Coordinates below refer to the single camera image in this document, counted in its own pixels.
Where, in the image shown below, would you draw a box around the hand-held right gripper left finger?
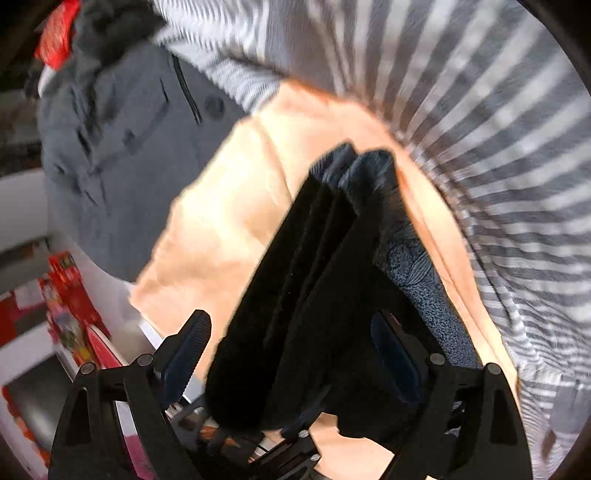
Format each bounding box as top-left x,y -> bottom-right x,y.
48,310 -> 213,480

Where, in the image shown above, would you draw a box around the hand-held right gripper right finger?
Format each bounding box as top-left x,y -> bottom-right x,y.
369,311 -> 533,480

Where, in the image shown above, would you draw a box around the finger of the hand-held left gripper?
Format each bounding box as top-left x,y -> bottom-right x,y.
250,425 -> 327,480

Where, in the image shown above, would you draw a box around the black pants with blue stripes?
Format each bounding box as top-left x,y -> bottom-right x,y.
205,142 -> 479,440

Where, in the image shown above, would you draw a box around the white board with pink edge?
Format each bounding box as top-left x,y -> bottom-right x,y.
87,322 -> 160,480

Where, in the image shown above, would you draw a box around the red printed box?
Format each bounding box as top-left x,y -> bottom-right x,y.
45,250 -> 117,366

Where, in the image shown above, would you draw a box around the peach bed sheet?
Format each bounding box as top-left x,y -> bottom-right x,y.
128,78 -> 523,480

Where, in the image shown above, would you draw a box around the red and white carton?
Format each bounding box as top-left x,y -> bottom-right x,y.
0,276 -> 54,464

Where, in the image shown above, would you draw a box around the grey jacket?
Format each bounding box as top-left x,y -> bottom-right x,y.
36,41 -> 252,283

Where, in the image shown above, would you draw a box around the grey white striped duvet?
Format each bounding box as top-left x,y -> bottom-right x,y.
151,0 -> 591,480

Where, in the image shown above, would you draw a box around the dark cloth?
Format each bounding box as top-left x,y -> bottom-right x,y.
69,0 -> 164,65

